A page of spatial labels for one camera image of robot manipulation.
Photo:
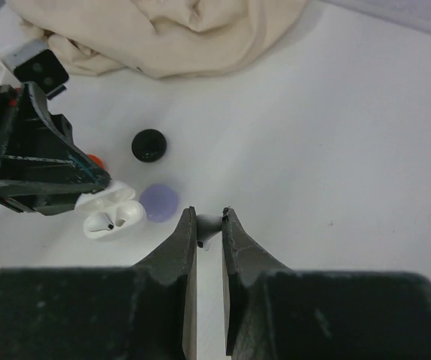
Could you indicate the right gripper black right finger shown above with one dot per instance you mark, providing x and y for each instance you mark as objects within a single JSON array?
[{"x": 275, "y": 312}]

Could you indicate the black round charging case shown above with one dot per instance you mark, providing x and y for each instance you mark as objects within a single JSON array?
[{"x": 149, "y": 145}]

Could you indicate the white round charging case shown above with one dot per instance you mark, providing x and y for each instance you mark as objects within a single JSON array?
[{"x": 117, "y": 200}]

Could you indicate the purple round charging case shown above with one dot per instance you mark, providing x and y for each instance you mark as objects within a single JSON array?
[{"x": 160, "y": 202}]

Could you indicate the beige crumpled cloth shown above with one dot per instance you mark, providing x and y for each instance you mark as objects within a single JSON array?
[{"x": 157, "y": 38}]

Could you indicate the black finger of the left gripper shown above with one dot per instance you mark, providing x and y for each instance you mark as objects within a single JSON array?
[
  {"x": 47, "y": 201},
  {"x": 40, "y": 148}
]

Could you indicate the red round charging case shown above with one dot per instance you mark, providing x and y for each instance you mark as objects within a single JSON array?
[{"x": 96, "y": 160}]

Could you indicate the white earbud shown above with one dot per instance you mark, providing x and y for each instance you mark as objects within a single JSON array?
[
  {"x": 207, "y": 227},
  {"x": 102, "y": 222}
]

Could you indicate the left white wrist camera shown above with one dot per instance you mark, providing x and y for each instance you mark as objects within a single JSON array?
[{"x": 33, "y": 61}]

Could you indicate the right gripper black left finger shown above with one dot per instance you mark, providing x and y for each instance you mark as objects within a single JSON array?
[{"x": 144, "y": 311}]

